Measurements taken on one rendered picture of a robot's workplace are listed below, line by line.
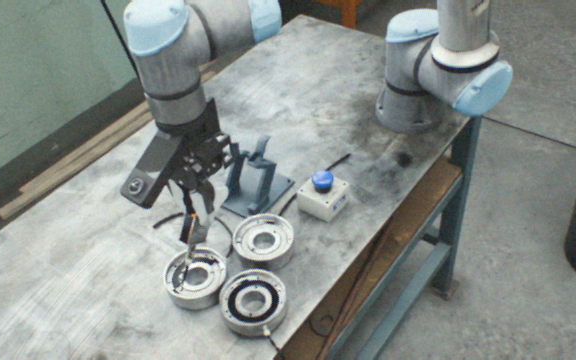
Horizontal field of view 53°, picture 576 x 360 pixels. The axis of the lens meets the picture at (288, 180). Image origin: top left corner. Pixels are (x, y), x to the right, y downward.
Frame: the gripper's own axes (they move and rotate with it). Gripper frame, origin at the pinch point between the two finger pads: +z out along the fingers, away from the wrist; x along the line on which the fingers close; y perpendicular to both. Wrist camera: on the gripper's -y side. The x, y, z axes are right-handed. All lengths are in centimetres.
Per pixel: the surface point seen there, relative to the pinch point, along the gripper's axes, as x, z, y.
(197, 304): -3.8, 10.8, -7.1
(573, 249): -46, 86, 106
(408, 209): -12, 38, 53
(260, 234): -3.4, 10.7, 9.8
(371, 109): 0, 13, 54
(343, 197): -11.1, 10.5, 24.9
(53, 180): 139, 91, 38
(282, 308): -16.5, 9.3, -1.2
